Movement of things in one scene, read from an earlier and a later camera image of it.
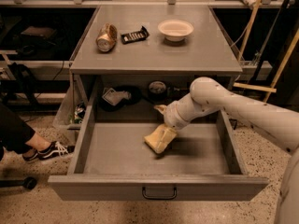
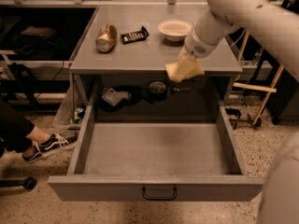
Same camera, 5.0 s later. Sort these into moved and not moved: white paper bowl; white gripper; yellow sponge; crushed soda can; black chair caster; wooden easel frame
Moved: yellow sponge; white gripper
Not moved: black chair caster; crushed soda can; wooden easel frame; white paper bowl
